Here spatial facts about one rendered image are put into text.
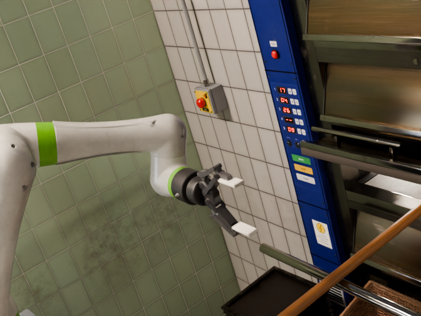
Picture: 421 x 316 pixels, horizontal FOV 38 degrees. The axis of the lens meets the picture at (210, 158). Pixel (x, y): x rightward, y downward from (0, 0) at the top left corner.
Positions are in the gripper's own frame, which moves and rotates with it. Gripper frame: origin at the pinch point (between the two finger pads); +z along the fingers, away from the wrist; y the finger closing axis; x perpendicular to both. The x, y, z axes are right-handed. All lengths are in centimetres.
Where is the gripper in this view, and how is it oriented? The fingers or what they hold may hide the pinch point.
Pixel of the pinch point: (244, 207)
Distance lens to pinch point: 147.8
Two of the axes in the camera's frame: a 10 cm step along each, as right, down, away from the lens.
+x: -7.8, 4.3, -4.5
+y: 2.7, 8.8, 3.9
